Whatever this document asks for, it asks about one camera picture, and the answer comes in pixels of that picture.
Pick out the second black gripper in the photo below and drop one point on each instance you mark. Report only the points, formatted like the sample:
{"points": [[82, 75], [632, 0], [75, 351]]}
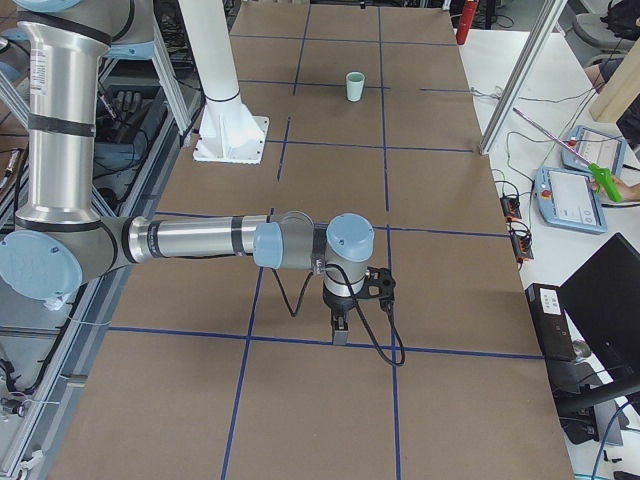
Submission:
{"points": [[338, 303]]}

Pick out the light green cup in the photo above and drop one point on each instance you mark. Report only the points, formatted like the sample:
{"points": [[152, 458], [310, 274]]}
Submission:
{"points": [[355, 79], [354, 90]]}

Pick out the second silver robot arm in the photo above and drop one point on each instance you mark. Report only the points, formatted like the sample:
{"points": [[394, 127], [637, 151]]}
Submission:
{"points": [[61, 243]]}

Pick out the black desktop computer box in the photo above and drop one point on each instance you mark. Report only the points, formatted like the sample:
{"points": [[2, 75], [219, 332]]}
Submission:
{"points": [[550, 323]]}

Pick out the blue teach pendant tablet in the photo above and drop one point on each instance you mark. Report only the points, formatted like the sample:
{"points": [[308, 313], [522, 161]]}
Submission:
{"points": [[604, 149], [566, 200]]}

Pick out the black monitor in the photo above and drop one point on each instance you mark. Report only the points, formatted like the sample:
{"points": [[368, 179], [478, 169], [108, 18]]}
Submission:
{"points": [[602, 299]]}

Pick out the metal stand green top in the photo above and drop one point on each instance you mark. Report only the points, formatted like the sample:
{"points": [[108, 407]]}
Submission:
{"points": [[602, 176]]}

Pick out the red cylinder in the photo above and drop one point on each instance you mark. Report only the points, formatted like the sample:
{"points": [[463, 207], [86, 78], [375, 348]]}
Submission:
{"points": [[466, 21]]}

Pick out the person in black shirt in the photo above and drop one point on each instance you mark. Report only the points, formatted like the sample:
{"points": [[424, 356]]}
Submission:
{"points": [[617, 82]]}

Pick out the white pillar base mount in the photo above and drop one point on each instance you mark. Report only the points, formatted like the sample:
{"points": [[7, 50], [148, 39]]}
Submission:
{"points": [[228, 132]]}

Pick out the aluminium frame post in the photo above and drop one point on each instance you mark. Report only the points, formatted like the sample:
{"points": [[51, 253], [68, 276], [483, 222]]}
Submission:
{"points": [[531, 51]]}

